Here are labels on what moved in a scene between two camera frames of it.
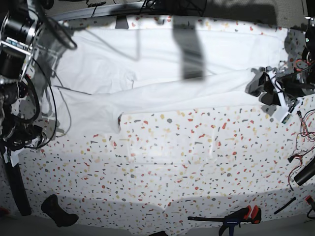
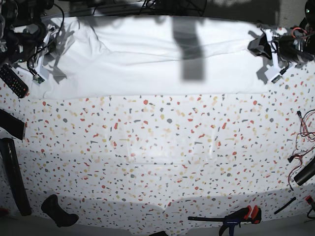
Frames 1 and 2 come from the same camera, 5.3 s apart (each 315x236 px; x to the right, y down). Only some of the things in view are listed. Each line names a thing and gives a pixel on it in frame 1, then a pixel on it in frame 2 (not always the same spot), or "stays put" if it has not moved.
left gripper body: (30, 136) -> (41, 51)
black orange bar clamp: (248, 214) stays put
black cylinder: (306, 174) stays put
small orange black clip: (309, 199) stays put
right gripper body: (271, 87) -> (263, 46)
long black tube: (19, 186) stays put
